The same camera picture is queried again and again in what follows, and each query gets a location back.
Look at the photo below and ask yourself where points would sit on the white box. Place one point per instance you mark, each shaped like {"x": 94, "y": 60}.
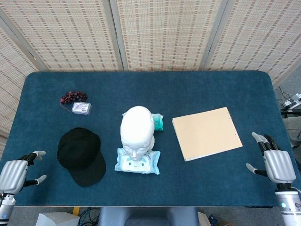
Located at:
{"x": 56, "y": 220}

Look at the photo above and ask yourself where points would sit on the black baseball cap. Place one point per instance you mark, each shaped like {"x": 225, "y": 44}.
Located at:
{"x": 80, "y": 153}

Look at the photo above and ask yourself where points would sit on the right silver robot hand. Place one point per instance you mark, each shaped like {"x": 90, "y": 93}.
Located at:
{"x": 278, "y": 166}

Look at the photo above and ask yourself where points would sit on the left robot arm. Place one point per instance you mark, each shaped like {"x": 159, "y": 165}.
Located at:
{"x": 4, "y": 207}

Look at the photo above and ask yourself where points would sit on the light blue wet wipes pack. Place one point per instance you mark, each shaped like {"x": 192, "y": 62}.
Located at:
{"x": 150, "y": 164}

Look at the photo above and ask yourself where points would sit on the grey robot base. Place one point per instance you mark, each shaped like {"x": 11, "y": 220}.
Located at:
{"x": 113, "y": 216}

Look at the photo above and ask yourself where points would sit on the green wet wipes pack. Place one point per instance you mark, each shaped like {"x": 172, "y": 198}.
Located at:
{"x": 158, "y": 122}

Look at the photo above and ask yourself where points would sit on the dark red grape bunch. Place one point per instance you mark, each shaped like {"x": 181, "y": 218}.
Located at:
{"x": 75, "y": 96}

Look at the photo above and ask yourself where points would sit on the blue felt table cover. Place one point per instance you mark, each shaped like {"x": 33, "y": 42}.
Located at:
{"x": 164, "y": 94}

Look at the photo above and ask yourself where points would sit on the purple clear plastic box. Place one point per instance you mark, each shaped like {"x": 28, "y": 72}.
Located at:
{"x": 81, "y": 108}

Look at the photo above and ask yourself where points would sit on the white mannequin head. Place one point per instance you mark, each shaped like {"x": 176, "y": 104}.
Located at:
{"x": 136, "y": 127}

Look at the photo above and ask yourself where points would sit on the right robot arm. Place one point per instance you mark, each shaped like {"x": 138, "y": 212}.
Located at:
{"x": 287, "y": 207}

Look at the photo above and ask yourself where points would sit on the white power strip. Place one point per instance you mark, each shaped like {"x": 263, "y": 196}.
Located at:
{"x": 290, "y": 103}

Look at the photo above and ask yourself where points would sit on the tan spiral notebook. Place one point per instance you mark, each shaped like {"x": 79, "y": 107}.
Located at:
{"x": 207, "y": 134}

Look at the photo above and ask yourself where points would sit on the woven folding screen panel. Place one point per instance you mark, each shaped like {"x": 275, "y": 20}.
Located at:
{"x": 14, "y": 70}
{"x": 258, "y": 35}
{"x": 164, "y": 35}
{"x": 70, "y": 35}

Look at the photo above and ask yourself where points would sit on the grey green fabric item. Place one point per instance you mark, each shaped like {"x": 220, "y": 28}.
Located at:
{"x": 292, "y": 131}

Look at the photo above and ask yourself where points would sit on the brown cardboard box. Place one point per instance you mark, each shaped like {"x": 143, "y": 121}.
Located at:
{"x": 202, "y": 220}

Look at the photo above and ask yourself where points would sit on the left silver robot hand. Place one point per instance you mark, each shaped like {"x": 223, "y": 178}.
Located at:
{"x": 13, "y": 174}

